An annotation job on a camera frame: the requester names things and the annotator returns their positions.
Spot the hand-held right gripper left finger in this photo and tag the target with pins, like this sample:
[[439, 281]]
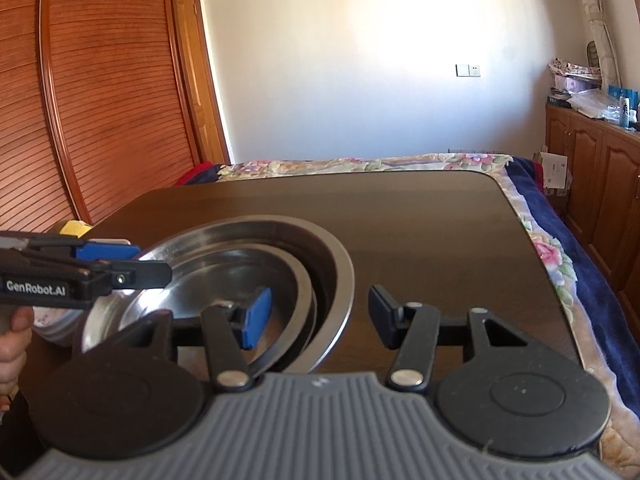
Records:
[[256, 317]]

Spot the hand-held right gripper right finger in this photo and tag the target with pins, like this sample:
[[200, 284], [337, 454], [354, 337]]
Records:
[[381, 315]]

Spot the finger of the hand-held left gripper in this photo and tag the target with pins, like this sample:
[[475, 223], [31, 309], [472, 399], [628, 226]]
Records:
[[107, 251], [145, 274]]

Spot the medium steel bowl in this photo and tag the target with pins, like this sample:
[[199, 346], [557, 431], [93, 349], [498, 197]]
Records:
[[307, 290]]

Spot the large steel bowl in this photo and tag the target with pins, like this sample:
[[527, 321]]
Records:
[[340, 270]]

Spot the person's left hand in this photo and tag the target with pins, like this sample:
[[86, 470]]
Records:
[[12, 350]]

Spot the red cloth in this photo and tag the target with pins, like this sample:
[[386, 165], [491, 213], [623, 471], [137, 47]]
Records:
[[195, 172]]

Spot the folded dark and red clothes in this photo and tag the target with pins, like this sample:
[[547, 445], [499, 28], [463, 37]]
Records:
[[212, 174]]

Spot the louvered wooden wardrobe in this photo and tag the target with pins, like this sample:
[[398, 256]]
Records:
[[100, 100]]

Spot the floral blanket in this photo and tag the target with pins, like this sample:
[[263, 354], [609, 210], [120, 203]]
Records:
[[350, 165]]

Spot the wooden door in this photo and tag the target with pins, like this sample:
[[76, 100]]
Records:
[[200, 70]]

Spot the dark blue blanket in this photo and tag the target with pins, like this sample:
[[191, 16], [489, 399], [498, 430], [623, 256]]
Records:
[[575, 240]]

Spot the white paper bag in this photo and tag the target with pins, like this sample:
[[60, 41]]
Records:
[[554, 172]]

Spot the wooden cabinet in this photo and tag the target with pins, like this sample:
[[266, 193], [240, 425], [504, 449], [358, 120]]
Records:
[[595, 185]]

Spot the clear plastic bag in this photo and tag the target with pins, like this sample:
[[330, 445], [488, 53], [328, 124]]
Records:
[[595, 105]]

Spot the blue can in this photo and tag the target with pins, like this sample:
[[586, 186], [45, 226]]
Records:
[[624, 112]]

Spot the blue boxes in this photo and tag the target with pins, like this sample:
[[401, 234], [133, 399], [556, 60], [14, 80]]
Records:
[[622, 93]]

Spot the grey woven fan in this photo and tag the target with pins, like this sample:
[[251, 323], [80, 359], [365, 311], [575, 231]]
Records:
[[593, 52]]

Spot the patterned beige curtain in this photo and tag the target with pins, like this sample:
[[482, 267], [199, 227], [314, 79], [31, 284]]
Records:
[[600, 15]]

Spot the white wall socket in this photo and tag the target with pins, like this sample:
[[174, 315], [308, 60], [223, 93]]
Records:
[[468, 70]]

